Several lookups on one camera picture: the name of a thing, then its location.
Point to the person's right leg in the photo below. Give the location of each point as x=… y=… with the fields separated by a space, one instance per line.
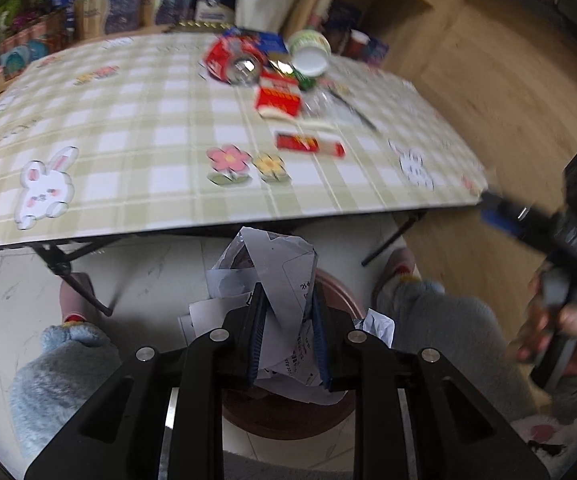
x=448 y=340

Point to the small red yellow carton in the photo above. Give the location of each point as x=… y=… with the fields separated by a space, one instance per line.
x=278 y=97

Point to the gold leaf tray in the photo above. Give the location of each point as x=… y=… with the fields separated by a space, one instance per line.
x=198 y=25

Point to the small purple box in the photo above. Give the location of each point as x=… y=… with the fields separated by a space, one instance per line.
x=376 y=50

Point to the pink slipper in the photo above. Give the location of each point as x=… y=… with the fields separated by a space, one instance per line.
x=76 y=300
x=398 y=265

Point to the white printed plastic packaging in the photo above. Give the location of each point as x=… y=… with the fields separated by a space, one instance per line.
x=378 y=327

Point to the white paper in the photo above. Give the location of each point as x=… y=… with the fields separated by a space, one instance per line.
x=278 y=270

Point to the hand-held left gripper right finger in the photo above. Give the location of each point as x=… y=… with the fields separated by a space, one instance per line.
x=321 y=330

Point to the blue coffee box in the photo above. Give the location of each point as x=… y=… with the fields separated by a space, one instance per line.
x=268 y=42

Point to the white paper cup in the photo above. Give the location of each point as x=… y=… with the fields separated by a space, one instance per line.
x=310 y=47

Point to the brown plastic bin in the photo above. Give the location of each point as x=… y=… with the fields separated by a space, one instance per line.
x=268 y=410

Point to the dark blue gift box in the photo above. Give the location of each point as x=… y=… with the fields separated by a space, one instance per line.
x=343 y=15

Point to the blue box with white label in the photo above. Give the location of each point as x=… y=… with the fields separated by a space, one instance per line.
x=213 y=10

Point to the black folding table frame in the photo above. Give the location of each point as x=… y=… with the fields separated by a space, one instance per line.
x=58 y=260

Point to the person's left leg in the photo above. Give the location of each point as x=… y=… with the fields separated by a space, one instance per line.
x=63 y=380

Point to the black plastic fork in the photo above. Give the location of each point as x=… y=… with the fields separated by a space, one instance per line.
x=353 y=110

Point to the red flat box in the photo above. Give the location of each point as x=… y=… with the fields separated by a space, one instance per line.
x=303 y=142

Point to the person's leg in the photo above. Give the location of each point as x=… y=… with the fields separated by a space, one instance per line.
x=448 y=340
x=63 y=380

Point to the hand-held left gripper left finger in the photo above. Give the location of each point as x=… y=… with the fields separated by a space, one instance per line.
x=257 y=330

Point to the striped planter basket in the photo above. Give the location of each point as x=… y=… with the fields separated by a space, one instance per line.
x=33 y=45

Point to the paper cup with dark drink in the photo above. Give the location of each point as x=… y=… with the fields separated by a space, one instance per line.
x=356 y=42

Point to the blue gold patterned box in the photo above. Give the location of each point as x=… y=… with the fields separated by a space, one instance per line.
x=168 y=0
x=106 y=12

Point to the crushed red drink can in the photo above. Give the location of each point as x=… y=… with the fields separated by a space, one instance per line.
x=228 y=57

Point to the green checked bunny tablecloth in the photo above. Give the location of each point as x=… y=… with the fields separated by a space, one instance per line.
x=133 y=125

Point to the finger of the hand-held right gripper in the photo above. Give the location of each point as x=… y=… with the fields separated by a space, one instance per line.
x=501 y=212

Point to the white label packet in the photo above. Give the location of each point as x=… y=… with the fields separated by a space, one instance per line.
x=203 y=317

